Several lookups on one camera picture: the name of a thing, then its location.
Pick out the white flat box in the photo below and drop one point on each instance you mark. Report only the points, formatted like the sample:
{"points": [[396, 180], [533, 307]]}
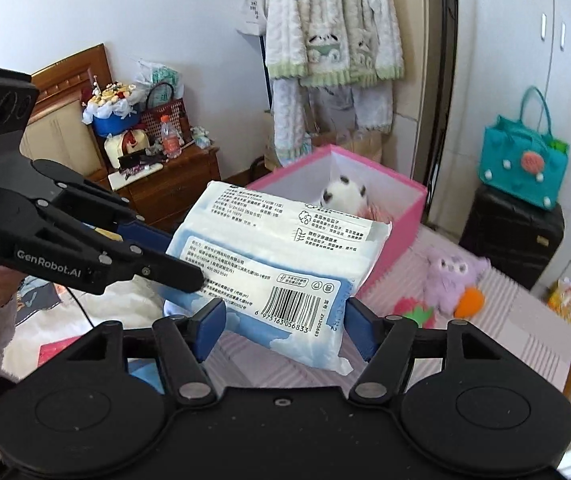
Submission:
{"points": [[120, 180]]}

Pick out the wooden nightstand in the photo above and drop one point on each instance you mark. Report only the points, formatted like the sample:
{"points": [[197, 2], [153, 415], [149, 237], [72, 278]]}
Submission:
{"points": [[175, 185]]}

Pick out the small green-white packets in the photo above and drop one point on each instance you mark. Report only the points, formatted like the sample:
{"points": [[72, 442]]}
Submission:
{"points": [[200, 137]]}

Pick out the blue packet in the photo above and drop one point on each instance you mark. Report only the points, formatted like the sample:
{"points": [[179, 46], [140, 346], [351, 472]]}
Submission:
{"points": [[145, 377]]}

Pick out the white brown-eared plush toy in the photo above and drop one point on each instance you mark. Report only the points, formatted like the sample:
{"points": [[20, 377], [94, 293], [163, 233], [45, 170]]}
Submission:
{"points": [[340, 195]]}

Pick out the red flat packet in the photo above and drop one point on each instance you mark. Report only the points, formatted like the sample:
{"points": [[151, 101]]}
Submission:
{"points": [[58, 352]]}

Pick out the striped tablecloth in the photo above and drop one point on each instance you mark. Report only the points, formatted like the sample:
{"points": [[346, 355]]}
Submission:
{"points": [[515, 320]]}

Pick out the brown paper bag green print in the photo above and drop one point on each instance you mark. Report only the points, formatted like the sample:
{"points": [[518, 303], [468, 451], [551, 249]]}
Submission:
{"points": [[360, 145]]}

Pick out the wooden headboard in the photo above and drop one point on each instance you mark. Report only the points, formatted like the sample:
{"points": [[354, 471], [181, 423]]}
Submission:
{"points": [[70, 80]]}

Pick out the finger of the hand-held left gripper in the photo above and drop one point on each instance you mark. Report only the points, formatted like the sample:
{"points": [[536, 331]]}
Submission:
{"points": [[175, 275], [140, 234]]}

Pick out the cream gift with red ribbon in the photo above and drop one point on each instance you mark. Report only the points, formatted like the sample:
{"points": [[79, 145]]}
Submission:
{"points": [[125, 147]]}

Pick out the pink cardboard box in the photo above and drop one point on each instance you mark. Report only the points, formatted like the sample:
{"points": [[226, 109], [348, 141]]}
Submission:
{"points": [[400, 220]]}

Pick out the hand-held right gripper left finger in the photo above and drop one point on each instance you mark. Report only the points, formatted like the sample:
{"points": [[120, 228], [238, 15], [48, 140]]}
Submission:
{"points": [[210, 327]]}

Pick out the plastic bottle red label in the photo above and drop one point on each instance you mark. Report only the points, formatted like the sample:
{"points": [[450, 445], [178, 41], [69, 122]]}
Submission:
{"points": [[170, 140]]}

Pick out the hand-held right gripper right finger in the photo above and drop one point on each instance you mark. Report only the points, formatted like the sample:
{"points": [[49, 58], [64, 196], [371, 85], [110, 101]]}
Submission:
{"points": [[358, 327]]}

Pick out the black suitcase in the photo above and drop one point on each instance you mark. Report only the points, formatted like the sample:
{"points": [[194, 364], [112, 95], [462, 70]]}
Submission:
{"points": [[510, 245]]}

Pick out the red woven basket bag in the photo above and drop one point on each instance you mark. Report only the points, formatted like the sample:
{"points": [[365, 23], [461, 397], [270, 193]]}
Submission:
{"points": [[158, 122]]}

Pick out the clear crumpled plastic bag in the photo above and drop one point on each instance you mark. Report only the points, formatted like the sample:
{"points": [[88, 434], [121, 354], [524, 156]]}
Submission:
{"points": [[158, 72]]}

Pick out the white fleece pants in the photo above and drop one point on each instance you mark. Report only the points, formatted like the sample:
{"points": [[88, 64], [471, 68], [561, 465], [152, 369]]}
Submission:
{"points": [[285, 120]]}

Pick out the red strawberry plush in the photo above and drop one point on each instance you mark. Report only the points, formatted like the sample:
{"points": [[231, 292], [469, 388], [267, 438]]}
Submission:
{"points": [[413, 312]]}

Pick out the flower bouquet blue wrap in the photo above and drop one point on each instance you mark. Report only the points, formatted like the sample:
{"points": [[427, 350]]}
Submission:
{"points": [[113, 110]]}

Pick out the black coat rack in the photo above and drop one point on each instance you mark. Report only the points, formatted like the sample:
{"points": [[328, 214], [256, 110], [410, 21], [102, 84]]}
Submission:
{"points": [[255, 170]]}

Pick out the white canvas tote bag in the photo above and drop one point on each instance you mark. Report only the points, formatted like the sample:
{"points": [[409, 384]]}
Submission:
{"points": [[253, 10]]}

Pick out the white green fleece jacket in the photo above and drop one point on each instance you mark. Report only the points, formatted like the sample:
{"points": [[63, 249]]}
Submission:
{"points": [[330, 25]]}

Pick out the printed blanket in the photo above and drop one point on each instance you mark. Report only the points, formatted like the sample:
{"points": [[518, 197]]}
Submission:
{"points": [[115, 310]]}

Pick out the purple plush toy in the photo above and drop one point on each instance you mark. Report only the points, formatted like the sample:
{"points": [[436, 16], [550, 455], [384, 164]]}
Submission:
{"points": [[448, 275]]}

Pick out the white wardrobe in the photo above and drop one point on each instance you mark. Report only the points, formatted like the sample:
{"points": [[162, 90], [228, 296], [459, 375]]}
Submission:
{"points": [[515, 25]]}

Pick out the white blue tissue pack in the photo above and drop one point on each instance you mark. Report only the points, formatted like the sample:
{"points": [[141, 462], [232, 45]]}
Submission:
{"points": [[265, 260]]}

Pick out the teal felt tote bag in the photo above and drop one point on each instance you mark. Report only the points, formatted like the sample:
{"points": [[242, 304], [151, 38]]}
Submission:
{"points": [[515, 170]]}

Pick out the orange carrot plush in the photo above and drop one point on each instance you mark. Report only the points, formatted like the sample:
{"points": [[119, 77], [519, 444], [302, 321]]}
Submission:
{"points": [[470, 302]]}

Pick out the dark pouch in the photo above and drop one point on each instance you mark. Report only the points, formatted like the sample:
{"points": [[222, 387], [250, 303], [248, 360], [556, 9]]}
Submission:
{"points": [[138, 161]]}

